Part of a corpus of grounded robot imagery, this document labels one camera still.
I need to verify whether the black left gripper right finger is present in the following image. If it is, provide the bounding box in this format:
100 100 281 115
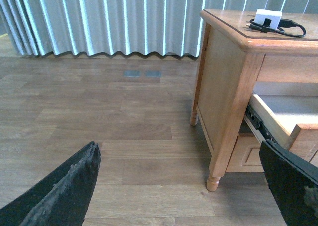
259 140 318 226

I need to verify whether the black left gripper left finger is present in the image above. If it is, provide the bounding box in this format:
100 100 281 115
0 142 101 226

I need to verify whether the wooden drawer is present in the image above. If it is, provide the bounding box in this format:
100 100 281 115
244 93 318 166
226 136 318 172

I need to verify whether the black charger cable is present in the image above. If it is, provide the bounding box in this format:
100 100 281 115
245 18 307 38

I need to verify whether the white charger block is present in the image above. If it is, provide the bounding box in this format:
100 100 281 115
253 9 282 29

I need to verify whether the light wooden nightstand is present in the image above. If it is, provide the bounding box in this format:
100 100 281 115
190 9 318 191

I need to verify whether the pale green pleated curtain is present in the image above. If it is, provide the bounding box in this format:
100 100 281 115
0 0 318 57

